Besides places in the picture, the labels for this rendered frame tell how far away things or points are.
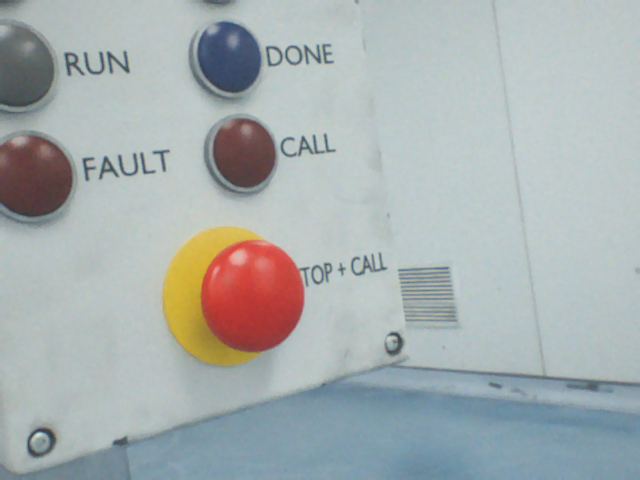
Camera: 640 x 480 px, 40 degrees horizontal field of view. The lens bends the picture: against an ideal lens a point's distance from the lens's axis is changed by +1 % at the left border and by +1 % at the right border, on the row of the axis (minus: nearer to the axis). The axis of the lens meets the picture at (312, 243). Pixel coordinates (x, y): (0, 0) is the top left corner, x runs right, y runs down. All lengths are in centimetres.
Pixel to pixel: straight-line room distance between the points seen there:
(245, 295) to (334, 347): 7
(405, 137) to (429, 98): 23
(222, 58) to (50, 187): 8
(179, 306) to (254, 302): 3
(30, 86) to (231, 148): 7
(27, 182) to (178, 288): 6
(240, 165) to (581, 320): 334
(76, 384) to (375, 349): 13
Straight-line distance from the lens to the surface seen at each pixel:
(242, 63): 34
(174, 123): 33
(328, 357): 36
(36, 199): 30
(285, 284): 31
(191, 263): 32
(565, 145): 356
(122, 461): 39
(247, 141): 33
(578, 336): 366
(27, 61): 30
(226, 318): 30
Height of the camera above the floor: 98
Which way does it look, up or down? 3 degrees down
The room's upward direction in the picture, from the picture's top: 9 degrees counter-clockwise
